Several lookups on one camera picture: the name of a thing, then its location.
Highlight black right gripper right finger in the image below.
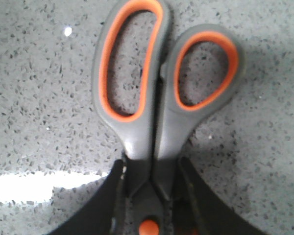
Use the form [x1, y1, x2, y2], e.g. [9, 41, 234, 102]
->
[172, 157, 265, 235]

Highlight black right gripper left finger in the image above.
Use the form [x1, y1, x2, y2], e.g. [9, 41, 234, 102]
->
[50, 160, 125, 235]

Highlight grey orange scissors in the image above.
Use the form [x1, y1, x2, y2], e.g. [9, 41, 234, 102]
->
[92, 0, 245, 235]

